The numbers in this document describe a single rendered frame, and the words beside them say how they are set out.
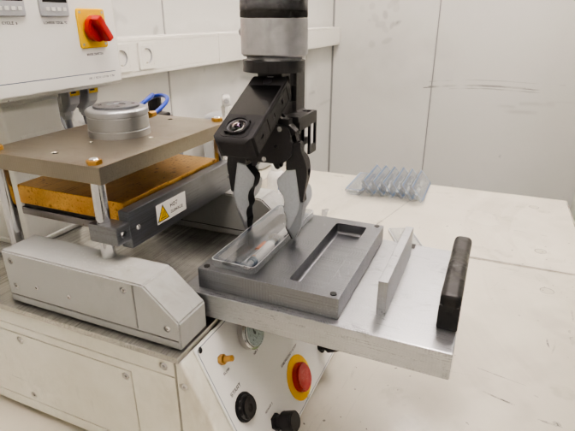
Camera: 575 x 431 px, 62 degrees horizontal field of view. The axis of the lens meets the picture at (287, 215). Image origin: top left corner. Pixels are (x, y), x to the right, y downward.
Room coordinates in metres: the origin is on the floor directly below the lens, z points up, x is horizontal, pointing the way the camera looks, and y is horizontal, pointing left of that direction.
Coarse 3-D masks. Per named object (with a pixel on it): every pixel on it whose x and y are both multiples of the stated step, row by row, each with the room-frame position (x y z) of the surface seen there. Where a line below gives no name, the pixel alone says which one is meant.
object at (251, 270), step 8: (312, 216) 0.62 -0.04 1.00; (304, 224) 0.59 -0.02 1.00; (232, 240) 0.52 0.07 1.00; (288, 240) 0.54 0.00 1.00; (280, 248) 0.52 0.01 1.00; (272, 256) 0.50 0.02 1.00; (216, 264) 0.47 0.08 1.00; (224, 264) 0.47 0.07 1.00; (232, 264) 0.46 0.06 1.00; (264, 264) 0.48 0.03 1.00; (248, 272) 0.46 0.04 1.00; (256, 272) 0.46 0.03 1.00
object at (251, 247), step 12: (264, 216) 0.60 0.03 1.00; (276, 216) 0.60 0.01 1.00; (252, 228) 0.56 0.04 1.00; (264, 228) 0.56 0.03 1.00; (276, 228) 0.56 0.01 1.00; (240, 240) 0.52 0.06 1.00; (252, 240) 0.52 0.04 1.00; (264, 240) 0.52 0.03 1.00; (276, 240) 0.52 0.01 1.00; (228, 252) 0.49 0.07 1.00; (240, 252) 0.49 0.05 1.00; (252, 252) 0.49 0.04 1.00; (264, 252) 0.49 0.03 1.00; (240, 264) 0.46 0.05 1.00; (252, 264) 0.46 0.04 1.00
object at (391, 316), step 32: (384, 256) 0.55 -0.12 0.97; (416, 256) 0.55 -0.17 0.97; (448, 256) 0.55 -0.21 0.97; (384, 288) 0.41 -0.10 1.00; (416, 288) 0.47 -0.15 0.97; (224, 320) 0.45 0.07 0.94; (256, 320) 0.43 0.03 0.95; (288, 320) 0.42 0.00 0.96; (320, 320) 0.41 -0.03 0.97; (352, 320) 0.41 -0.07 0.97; (384, 320) 0.41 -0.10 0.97; (416, 320) 0.41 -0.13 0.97; (352, 352) 0.39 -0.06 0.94; (384, 352) 0.38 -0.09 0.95; (416, 352) 0.37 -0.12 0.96; (448, 352) 0.36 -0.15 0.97
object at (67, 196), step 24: (144, 168) 0.64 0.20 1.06; (168, 168) 0.64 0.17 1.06; (192, 168) 0.64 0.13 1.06; (24, 192) 0.57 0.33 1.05; (48, 192) 0.55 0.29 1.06; (72, 192) 0.54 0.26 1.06; (120, 192) 0.54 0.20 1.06; (144, 192) 0.54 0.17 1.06; (48, 216) 0.56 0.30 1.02; (72, 216) 0.54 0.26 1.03
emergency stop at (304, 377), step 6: (294, 366) 0.53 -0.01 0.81; (300, 366) 0.53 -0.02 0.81; (306, 366) 0.54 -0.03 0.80; (294, 372) 0.52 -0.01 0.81; (300, 372) 0.53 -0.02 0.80; (306, 372) 0.54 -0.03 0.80; (294, 378) 0.52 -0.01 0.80; (300, 378) 0.52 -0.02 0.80; (306, 378) 0.53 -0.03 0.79; (294, 384) 0.51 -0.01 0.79; (300, 384) 0.51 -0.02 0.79; (306, 384) 0.52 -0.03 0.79; (300, 390) 0.51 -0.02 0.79; (306, 390) 0.52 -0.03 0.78
